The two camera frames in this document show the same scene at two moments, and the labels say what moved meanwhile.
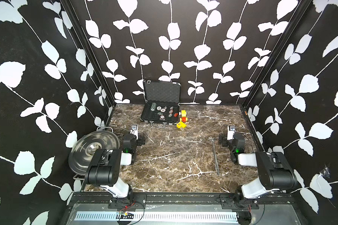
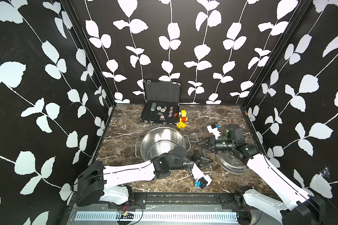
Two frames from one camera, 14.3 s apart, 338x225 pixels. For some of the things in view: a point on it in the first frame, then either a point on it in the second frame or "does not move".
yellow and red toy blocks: x=183 y=118 does not move
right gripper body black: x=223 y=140 → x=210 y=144
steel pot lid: x=81 y=151 → x=232 y=164
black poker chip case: x=162 y=102 does not move
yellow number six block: x=180 y=124 does not move
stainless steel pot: x=83 y=148 → x=158 y=141
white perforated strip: x=155 y=216 does not move
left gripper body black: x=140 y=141 → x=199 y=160
